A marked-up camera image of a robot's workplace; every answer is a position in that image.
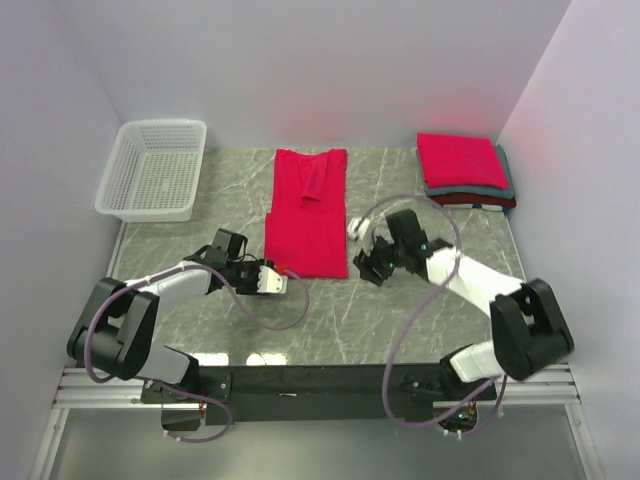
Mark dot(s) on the aluminium frame rail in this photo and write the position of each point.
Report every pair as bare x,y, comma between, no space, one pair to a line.
553,385

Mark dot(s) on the folded blue white t shirt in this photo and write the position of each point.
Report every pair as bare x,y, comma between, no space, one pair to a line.
488,207

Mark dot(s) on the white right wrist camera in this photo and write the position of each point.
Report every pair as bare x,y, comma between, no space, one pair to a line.
360,229

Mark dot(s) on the white plastic basket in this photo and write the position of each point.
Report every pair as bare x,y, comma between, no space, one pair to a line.
153,171

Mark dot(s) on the pink-red t shirt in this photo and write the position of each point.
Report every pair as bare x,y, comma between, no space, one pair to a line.
305,229

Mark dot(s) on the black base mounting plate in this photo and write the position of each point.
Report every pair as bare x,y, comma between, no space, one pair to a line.
334,392

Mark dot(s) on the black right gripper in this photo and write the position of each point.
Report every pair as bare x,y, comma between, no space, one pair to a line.
366,263

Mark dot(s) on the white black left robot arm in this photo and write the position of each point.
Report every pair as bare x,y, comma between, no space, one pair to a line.
115,330

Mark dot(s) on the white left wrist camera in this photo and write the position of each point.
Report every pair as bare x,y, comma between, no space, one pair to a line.
270,282

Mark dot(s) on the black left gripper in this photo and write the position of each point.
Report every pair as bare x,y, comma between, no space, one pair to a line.
256,263

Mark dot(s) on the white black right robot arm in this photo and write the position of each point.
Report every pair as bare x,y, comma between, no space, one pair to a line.
528,329

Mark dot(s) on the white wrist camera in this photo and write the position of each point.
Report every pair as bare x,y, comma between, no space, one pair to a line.
270,282
360,229

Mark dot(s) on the folded dark red t shirt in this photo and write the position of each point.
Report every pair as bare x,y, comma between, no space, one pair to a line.
464,200

